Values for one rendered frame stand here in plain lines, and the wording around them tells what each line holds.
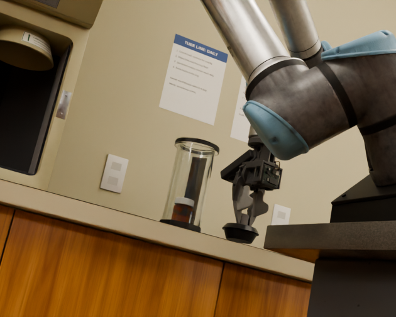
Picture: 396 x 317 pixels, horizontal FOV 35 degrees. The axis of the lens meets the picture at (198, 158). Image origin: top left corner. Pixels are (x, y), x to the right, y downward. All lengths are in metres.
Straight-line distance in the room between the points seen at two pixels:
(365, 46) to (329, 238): 0.29
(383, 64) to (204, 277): 0.60
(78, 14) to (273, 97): 0.73
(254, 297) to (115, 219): 0.36
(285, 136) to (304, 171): 1.36
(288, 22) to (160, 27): 0.87
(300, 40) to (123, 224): 0.56
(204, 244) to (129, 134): 0.82
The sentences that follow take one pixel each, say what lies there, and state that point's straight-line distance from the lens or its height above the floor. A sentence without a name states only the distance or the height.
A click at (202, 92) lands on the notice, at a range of 2.17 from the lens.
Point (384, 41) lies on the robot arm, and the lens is 1.00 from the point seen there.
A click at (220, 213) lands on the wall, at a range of 2.13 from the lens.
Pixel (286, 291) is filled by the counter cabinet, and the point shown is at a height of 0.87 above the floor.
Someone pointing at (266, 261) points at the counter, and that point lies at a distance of 1.36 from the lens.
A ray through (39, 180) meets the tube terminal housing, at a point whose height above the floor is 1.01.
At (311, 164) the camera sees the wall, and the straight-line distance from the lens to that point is 2.35.
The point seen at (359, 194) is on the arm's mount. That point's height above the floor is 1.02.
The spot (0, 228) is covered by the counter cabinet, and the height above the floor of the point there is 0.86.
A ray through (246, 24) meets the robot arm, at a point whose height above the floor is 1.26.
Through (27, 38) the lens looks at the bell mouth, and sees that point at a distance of 1.60.
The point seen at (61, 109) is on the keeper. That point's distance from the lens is 1.54.
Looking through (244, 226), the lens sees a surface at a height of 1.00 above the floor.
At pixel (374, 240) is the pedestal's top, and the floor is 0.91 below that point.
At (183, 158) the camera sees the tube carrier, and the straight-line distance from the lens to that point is 1.44.
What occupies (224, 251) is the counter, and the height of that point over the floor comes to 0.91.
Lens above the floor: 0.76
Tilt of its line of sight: 14 degrees up
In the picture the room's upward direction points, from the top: 12 degrees clockwise
